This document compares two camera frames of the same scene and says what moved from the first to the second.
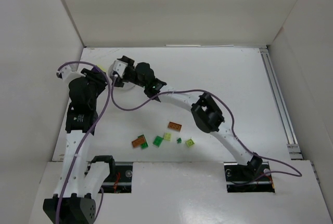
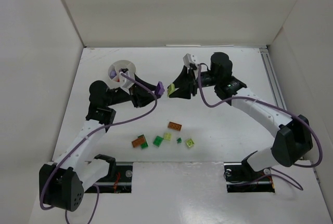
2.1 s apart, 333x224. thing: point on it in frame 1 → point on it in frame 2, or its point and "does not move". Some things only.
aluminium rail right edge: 293,147 does not move
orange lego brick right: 175,126 does not move
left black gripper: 93,75 → 136,95
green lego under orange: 144,145 does not move
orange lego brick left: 138,142 does not move
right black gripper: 125,61 → 192,84
